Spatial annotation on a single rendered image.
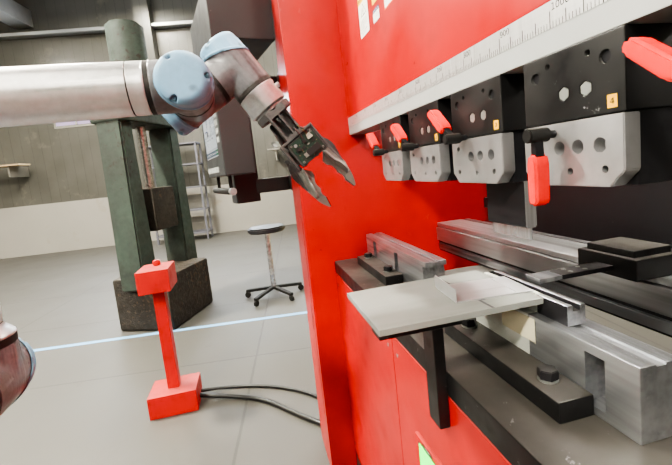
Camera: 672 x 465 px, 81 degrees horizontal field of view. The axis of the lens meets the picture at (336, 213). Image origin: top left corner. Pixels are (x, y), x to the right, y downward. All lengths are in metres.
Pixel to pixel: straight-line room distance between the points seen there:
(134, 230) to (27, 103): 2.97
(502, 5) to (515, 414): 0.57
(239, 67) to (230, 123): 0.83
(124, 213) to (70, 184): 6.92
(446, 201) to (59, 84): 1.34
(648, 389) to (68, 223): 10.44
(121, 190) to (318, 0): 2.50
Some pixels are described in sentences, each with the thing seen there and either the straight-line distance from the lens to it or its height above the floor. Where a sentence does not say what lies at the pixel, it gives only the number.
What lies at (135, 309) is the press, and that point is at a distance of 3.87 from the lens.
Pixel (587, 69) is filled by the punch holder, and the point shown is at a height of 1.31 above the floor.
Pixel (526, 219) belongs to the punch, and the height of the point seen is 1.11.
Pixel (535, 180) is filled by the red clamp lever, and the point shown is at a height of 1.19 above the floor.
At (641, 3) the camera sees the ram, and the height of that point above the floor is 1.35.
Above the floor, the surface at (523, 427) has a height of 0.88.
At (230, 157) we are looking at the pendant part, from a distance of 1.55.
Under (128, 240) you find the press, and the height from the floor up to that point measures 0.81.
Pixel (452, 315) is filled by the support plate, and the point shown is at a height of 1.00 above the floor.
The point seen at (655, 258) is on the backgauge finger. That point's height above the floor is 1.02.
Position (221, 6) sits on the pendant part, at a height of 1.86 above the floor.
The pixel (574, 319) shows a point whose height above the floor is 0.98.
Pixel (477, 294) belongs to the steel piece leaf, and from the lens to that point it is 0.68.
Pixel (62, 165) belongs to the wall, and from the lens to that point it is 10.56.
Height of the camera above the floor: 1.23
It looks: 7 degrees down
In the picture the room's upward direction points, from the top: 6 degrees counter-clockwise
